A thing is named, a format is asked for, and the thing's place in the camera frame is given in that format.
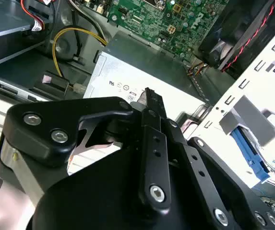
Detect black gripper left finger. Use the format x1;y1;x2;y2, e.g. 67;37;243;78
0;87;173;211

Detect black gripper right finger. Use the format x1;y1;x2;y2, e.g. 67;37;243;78
154;90;275;230

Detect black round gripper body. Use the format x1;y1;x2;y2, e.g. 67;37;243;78
25;119;275;230

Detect hard disk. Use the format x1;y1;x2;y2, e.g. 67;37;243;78
230;126;275;190

